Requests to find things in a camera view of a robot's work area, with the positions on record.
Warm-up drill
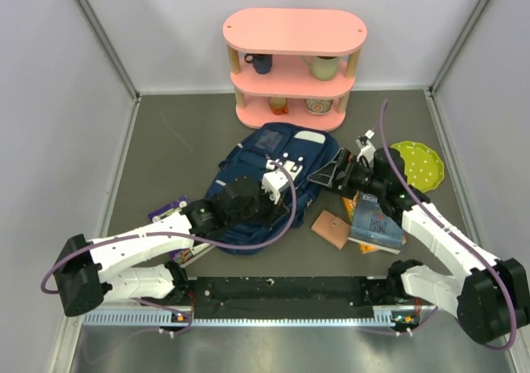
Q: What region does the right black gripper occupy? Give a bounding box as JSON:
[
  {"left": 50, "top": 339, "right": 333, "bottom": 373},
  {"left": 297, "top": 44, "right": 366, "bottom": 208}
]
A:
[{"left": 308, "top": 148, "right": 386, "bottom": 200}]

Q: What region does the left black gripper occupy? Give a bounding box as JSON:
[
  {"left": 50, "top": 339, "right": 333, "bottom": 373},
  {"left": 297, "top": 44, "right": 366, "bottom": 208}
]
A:
[{"left": 228, "top": 180, "right": 289, "bottom": 230}]

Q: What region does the orange treehouse book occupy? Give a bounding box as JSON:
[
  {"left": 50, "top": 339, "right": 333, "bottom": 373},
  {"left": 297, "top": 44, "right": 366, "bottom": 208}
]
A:
[{"left": 342, "top": 196, "right": 383, "bottom": 254}]

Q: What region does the navy blue backpack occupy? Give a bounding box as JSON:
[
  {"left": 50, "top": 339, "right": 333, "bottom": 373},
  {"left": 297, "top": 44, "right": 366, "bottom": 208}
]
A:
[{"left": 205, "top": 123, "right": 340, "bottom": 255}]

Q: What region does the dark blue 1984 book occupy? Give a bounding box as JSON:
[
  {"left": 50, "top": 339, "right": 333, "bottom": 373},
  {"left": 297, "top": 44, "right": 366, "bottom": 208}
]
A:
[{"left": 348, "top": 191, "right": 406, "bottom": 254}]

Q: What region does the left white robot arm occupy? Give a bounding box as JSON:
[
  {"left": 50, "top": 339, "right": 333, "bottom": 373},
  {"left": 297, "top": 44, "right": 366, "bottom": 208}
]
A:
[{"left": 52, "top": 170, "right": 296, "bottom": 317}]

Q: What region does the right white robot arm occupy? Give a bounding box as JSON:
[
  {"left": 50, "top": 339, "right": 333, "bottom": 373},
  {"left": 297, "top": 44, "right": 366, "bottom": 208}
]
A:
[{"left": 308, "top": 147, "right": 529, "bottom": 346}]

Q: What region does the tan leather wallet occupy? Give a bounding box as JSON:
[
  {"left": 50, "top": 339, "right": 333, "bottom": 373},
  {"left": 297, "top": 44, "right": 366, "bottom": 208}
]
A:
[{"left": 311, "top": 211, "right": 350, "bottom": 249}]

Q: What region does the patterned ceramic bowl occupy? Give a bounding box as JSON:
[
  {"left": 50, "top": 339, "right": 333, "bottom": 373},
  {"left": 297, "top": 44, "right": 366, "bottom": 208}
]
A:
[{"left": 305, "top": 99, "right": 333, "bottom": 115}]

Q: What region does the purple book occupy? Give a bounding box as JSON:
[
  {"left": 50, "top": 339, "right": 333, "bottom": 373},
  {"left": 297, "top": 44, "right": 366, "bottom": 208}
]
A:
[{"left": 148, "top": 196, "right": 214, "bottom": 267}]

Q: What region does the orange cup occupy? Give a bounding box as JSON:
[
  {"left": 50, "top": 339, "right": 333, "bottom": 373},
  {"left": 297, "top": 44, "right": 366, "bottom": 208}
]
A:
[{"left": 267, "top": 97, "right": 289, "bottom": 116}]

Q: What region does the green polka dot plate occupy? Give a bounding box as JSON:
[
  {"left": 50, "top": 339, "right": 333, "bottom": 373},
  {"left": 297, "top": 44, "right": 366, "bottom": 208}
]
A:
[{"left": 391, "top": 141, "right": 445, "bottom": 193}]

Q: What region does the pale green mug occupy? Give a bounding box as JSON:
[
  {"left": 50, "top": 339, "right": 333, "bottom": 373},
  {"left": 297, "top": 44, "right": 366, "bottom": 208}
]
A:
[{"left": 301, "top": 56, "right": 340, "bottom": 81}]

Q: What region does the pink three-tier shelf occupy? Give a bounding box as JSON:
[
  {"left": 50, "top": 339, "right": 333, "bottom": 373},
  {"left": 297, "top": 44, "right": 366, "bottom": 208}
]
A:
[{"left": 223, "top": 7, "right": 368, "bottom": 131}]

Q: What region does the dark blue mug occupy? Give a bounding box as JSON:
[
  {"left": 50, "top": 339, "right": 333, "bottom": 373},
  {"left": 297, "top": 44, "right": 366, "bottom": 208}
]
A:
[{"left": 243, "top": 53, "right": 272, "bottom": 75}]

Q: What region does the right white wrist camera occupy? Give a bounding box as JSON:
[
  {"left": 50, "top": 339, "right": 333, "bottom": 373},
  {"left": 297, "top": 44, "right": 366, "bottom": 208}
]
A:
[{"left": 356, "top": 129, "right": 376, "bottom": 163}]

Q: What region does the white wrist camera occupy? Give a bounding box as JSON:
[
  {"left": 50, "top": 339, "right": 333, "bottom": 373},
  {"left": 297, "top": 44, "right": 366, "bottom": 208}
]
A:
[
  {"left": 261, "top": 159, "right": 303, "bottom": 205},
  {"left": 356, "top": 129, "right": 376, "bottom": 163}
]

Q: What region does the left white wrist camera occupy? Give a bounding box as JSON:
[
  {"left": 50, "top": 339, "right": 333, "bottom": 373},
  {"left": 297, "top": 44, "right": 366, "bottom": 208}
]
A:
[{"left": 261, "top": 159, "right": 303, "bottom": 205}]

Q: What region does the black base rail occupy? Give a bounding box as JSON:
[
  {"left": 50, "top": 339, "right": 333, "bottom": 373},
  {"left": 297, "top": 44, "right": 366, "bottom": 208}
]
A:
[{"left": 140, "top": 275, "right": 419, "bottom": 319}]

